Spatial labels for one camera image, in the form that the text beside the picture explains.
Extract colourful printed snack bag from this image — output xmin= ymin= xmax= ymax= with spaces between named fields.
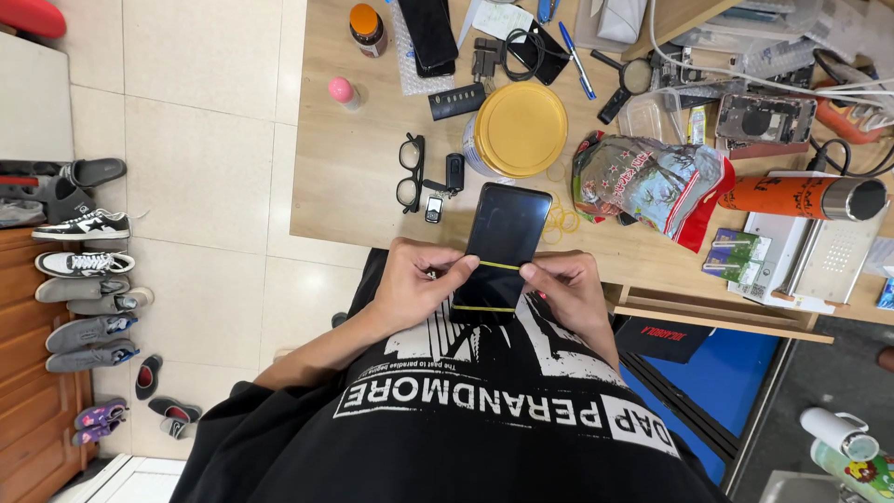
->
xmin=570 ymin=130 xmax=737 ymax=254

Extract grey sneaker with blue heel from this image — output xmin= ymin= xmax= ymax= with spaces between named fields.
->
xmin=45 ymin=338 xmax=141 ymax=374
xmin=45 ymin=312 xmax=139 ymax=354

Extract clear plastic bags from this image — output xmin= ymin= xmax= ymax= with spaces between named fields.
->
xmin=670 ymin=0 xmax=894 ymax=79

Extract black rectangular usb hub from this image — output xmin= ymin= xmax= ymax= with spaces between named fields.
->
xmin=427 ymin=82 xmax=488 ymax=122

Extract orange hand tool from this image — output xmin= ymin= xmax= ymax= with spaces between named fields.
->
xmin=813 ymin=84 xmax=891 ymax=145

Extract grey slide sandal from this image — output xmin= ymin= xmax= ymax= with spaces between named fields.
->
xmin=59 ymin=157 xmax=129 ymax=190

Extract clear plastic container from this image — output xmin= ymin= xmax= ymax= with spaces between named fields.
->
xmin=616 ymin=90 xmax=690 ymax=145

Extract black box with red print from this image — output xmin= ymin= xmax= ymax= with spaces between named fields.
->
xmin=614 ymin=315 xmax=715 ymax=365

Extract brown bottle with orange cap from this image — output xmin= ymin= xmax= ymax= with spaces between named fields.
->
xmin=348 ymin=3 xmax=389 ymax=59

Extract black car key fob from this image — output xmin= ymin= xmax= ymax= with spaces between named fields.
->
xmin=445 ymin=152 xmax=466 ymax=195

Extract black-framed eyeglasses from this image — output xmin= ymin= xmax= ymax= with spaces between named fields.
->
xmin=395 ymin=132 xmax=426 ymax=215

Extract white paper note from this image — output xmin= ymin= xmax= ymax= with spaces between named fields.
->
xmin=471 ymin=1 xmax=535 ymax=42

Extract pile of yellow rubber bands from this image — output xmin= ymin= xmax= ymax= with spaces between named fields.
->
xmin=541 ymin=191 xmax=582 ymax=246

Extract person's black printed t-shirt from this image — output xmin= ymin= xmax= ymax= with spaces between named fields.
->
xmin=169 ymin=248 xmax=731 ymax=503

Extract person's right hand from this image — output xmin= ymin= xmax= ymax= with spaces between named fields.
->
xmin=520 ymin=249 xmax=610 ymax=345

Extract blue floor mat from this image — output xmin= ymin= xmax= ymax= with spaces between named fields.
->
xmin=620 ymin=328 xmax=781 ymax=484

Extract green packet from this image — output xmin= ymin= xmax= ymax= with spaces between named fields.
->
xmin=711 ymin=228 xmax=773 ymax=263
xmin=701 ymin=249 xmax=765 ymax=285

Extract black smartphone with rubber bands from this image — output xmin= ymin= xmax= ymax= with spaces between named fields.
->
xmin=449 ymin=183 xmax=553 ymax=326

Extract green cartoon water bottle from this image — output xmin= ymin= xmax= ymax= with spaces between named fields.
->
xmin=809 ymin=439 xmax=894 ymax=501

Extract wooden desk drawer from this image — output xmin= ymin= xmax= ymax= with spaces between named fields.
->
xmin=612 ymin=282 xmax=835 ymax=345

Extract coiled black cable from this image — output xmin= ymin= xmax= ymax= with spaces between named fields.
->
xmin=501 ymin=28 xmax=554 ymax=82

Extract heap of phone parts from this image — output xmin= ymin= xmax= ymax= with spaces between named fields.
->
xmin=650 ymin=42 xmax=818 ymax=107

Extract small bottle with pink cap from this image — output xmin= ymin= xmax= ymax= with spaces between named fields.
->
xmin=327 ymin=76 xmax=363 ymax=112

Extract black phone under cable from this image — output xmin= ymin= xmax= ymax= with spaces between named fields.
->
xmin=506 ymin=19 xmax=571 ymax=87

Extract steel sink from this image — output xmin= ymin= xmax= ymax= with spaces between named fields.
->
xmin=757 ymin=469 xmax=868 ymax=503

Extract blue pen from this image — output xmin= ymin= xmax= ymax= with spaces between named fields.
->
xmin=556 ymin=20 xmax=597 ymax=102

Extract white pouch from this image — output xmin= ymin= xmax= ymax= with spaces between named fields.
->
xmin=596 ymin=0 xmax=650 ymax=45

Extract white screen separator machine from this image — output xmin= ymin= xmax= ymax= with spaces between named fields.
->
xmin=743 ymin=170 xmax=892 ymax=314

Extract round tin with yellow lid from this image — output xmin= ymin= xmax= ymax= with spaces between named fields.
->
xmin=461 ymin=82 xmax=569 ymax=180

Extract red cushion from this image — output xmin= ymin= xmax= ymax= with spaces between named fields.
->
xmin=0 ymin=0 xmax=68 ymax=40

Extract stack of black smartphones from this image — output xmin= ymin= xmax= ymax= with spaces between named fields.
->
xmin=397 ymin=0 xmax=461 ymax=78

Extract orange steel thermos flask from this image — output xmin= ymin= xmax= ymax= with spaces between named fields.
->
xmin=717 ymin=174 xmax=888 ymax=222

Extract wooden desk shelf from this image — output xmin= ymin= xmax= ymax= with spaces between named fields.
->
xmin=621 ymin=0 xmax=743 ymax=63

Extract black charger adapter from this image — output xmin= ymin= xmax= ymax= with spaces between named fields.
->
xmin=471 ymin=37 xmax=506 ymax=86

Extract black white star sneaker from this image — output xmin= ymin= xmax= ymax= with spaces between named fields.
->
xmin=31 ymin=207 xmax=133 ymax=243

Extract black red slipper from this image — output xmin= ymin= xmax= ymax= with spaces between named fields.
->
xmin=147 ymin=396 xmax=203 ymax=440
xmin=134 ymin=353 xmax=164 ymax=402

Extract plain grey sneaker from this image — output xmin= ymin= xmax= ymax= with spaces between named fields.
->
xmin=34 ymin=275 xmax=131 ymax=303
xmin=66 ymin=287 xmax=155 ymax=317

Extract purple sandal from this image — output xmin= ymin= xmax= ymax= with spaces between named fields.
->
xmin=73 ymin=397 xmax=131 ymax=430
xmin=71 ymin=418 xmax=127 ymax=447

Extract clear bubble wrap sheet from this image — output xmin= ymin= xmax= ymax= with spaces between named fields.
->
xmin=390 ymin=0 xmax=456 ymax=97

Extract white water bottle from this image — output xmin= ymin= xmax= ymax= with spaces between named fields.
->
xmin=799 ymin=407 xmax=880 ymax=462

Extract person's left hand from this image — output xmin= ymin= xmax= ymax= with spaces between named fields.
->
xmin=373 ymin=238 xmax=483 ymax=335

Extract thick black cable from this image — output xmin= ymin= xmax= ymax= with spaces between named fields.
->
xmin=809 ymin=136 xmax=894 ymax=177

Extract black slide sandal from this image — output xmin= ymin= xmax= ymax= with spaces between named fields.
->
xmin=45 ymin=175 xmax=97 ymax=225

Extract black magnifying glass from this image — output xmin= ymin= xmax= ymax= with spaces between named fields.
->
xmin=590 ymin=48 xmax=655 ymax=126

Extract white cables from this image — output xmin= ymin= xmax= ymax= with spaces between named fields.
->
xmin=648 ymin=0 xmax=894 ymax=113

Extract black white laced sneaker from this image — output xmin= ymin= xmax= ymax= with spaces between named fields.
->
xmin=34 ymin=249 xmax=136 ymax=279

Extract opened phone back housing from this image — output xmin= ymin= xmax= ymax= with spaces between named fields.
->
xmin=714 ymin=94 xmax=819 ymax=151

